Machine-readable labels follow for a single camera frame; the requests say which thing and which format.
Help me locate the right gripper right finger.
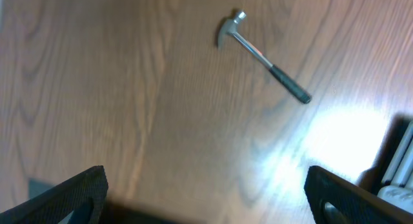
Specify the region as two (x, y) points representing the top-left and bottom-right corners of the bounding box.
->
(304, 166), (412, 223)

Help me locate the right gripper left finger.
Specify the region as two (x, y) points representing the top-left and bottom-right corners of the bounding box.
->
(1, 165), (108, 223)

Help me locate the small steel claw hammer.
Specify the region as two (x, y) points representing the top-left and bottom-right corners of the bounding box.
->
(216, 10), (312, 104)

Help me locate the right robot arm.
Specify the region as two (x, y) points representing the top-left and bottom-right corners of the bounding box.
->
(1, 125), (412, 223)

